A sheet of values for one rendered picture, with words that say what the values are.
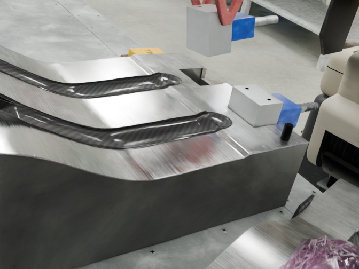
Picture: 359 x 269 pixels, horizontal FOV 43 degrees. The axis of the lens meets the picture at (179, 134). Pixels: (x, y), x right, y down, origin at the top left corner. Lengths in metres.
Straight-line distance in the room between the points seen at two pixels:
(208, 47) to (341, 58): 0.68
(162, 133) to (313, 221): 0.17
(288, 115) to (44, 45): 0.51
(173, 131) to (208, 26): 0.15
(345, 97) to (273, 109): 0.42
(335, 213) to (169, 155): 0.17
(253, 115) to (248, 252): 0.21
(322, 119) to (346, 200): 0.42
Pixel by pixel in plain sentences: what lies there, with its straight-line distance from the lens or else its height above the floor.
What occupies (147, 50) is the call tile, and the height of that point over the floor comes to 0.84.
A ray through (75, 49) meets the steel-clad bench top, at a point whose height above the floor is 0.80.
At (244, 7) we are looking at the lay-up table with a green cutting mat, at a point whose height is 0.16.
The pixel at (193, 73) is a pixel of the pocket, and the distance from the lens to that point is 0.63.
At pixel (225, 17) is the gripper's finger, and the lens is 0.56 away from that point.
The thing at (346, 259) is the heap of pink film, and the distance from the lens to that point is 0.33.
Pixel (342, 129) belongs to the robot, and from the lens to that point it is 0.89.
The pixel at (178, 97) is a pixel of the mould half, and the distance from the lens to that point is 0.54.
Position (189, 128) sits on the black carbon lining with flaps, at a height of 0.88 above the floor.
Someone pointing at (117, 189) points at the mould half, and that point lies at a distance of 0.38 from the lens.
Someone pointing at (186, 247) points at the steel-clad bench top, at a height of 0.80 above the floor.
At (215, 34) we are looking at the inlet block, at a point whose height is 0.96.
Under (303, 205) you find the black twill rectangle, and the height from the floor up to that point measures 0.86.
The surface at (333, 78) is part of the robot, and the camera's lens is 1.22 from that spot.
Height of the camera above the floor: 1.11
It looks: 29 degrees down
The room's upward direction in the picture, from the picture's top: 12 degrees clockwise
